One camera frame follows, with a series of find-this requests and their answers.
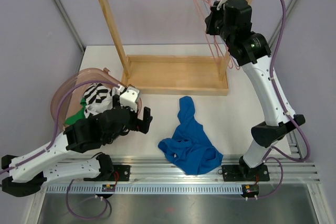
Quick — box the green tank top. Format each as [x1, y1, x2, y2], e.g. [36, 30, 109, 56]
[65, 98, 87, 126]

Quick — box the black white striped tank top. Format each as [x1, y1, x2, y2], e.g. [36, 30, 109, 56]
[80, 83, 120, 118]

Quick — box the blue tank top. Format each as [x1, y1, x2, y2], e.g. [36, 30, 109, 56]
[158, 96, 223, 175]

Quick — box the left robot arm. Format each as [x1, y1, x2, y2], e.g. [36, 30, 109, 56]
[1, 106, 153, 197]

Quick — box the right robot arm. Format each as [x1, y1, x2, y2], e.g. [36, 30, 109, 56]
[205, 0, 306, 180]

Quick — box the translucent pink plastic basin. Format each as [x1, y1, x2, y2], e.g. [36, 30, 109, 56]
[50, 68, 142, 131]

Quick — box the wooden clothes rack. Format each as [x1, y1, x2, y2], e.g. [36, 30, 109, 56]
[98, 0, 230, 95]

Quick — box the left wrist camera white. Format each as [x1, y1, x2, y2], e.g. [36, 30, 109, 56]
[118, 86, 140, 112]

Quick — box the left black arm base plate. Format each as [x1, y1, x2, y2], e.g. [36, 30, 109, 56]
[107, 164, 131, 182]

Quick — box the white slotted cable duct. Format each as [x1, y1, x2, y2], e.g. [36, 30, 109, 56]
[47, 183, 243, 195]

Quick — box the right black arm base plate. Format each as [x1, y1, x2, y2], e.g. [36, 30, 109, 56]
[217, 165, 270, 182]

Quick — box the aluminium mounting rail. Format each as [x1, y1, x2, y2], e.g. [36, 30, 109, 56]
[62, 154, 321, 184]

